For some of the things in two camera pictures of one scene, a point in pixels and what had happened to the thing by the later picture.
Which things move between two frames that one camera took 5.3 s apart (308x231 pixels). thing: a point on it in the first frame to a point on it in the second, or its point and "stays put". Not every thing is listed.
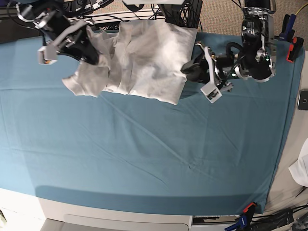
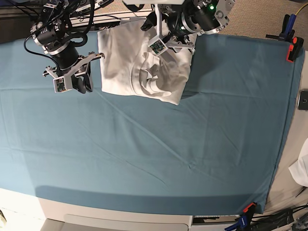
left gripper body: x=71 y=36 to x=63 y=78
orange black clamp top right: x=294 y=49 stays put
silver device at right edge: x=302 y=102 stays put
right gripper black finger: x=197 y=70 to x=150 y=21
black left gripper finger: x=86 y=52 to x=88 y=83
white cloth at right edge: x=299 y=169 stays put
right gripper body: x=221 y=69 to x=173 y=41
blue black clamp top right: x=288 y=32 stays put
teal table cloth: x=123 y=153 stays put
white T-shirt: x=144 y=58 stays put
